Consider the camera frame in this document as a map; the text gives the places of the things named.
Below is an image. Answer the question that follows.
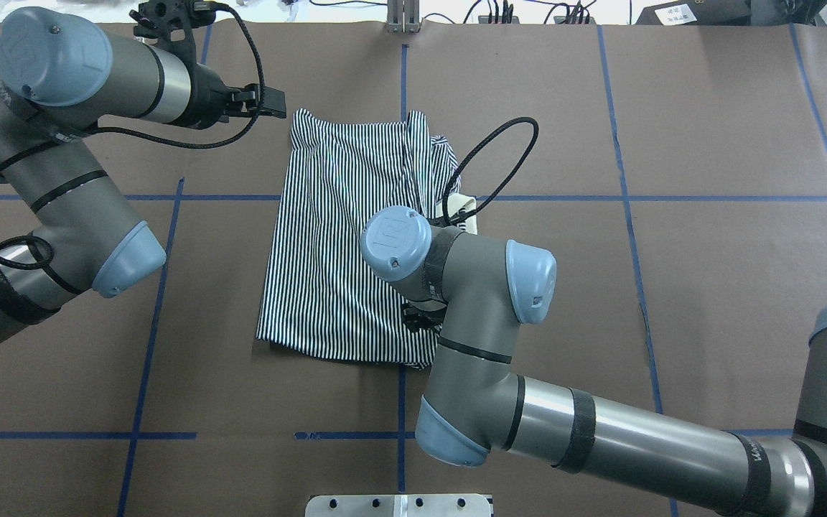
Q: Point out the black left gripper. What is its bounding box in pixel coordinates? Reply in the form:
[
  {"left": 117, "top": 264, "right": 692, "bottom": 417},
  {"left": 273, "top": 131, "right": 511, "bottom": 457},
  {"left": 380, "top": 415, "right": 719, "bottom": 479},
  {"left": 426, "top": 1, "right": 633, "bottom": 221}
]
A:
[{"left": 184, "top": 63, "right": 288, "bottom": 130}]

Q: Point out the navy white striped polo shirt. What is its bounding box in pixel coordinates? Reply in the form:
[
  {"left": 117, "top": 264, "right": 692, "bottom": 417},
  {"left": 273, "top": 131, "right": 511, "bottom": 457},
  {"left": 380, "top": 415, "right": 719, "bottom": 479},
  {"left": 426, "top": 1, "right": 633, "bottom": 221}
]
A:
[{"left": 256, "top": 109, "right": 457, "bottom": 368}]

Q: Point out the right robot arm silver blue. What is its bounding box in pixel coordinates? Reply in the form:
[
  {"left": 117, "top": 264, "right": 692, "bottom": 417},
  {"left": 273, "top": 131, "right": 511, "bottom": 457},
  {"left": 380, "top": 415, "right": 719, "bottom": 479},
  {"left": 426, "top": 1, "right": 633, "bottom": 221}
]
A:
[{"left": 360, "top": 202, "right": 827, "bottom": 516}]

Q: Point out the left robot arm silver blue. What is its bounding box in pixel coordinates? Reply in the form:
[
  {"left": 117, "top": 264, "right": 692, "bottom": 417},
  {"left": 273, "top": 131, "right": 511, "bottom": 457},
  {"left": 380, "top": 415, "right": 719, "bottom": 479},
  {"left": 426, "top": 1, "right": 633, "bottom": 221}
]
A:
[{"left": 0, "top": 1, "right": 286, "bottom": 344}]

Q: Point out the black power strip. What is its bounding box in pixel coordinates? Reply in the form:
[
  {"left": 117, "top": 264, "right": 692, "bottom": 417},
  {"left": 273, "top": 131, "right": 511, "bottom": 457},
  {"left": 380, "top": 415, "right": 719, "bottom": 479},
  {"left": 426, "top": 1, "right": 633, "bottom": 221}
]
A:
[{"left": 469, "top": 1, "right": 520, "bottom": 25}]

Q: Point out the black box with label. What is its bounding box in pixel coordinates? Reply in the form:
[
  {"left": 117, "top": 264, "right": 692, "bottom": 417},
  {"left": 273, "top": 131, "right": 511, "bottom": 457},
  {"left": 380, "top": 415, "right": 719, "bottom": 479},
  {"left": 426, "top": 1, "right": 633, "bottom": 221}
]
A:
[{"left": 633, "top": 1, "right": 752, "bottom": 27}]

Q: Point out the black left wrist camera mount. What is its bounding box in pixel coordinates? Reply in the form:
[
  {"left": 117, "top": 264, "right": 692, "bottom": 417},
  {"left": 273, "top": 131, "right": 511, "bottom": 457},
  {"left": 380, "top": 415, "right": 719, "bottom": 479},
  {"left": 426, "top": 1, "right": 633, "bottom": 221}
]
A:
[{"left": 129, "top": 1, "right": 217, "bottom": 66}]

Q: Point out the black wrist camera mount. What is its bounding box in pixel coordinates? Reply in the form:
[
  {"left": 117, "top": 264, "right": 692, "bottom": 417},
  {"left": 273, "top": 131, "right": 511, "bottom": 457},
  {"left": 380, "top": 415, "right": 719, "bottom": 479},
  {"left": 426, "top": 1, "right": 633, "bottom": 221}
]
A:
[
  {"left": 401, "top": 302, "right": 447, "bottom": 334},
  {"left": 129, "top": 1, "right": 217, "bottom": 66}
]

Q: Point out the aluminium frame post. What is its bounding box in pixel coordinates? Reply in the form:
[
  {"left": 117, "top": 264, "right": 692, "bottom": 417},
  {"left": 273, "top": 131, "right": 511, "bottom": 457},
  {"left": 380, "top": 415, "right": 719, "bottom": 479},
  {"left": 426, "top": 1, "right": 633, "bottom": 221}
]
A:
[{"left": 385, "top": 0, "right": 422, "bottom": 34}]

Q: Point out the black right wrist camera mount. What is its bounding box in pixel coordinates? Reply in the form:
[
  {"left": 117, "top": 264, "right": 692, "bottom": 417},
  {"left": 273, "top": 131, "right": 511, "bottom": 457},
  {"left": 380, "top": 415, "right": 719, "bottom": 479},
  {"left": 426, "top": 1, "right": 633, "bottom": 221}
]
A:
[{"left": 401, "top": 302, "right": 447, "bottom": 334}]

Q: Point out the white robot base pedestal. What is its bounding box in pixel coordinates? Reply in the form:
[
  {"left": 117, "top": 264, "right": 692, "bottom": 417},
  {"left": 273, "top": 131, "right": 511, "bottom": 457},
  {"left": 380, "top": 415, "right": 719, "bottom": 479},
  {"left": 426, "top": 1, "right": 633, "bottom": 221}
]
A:
[{"left": 304, "top": 493, "right": 495, "bottom": 516}]

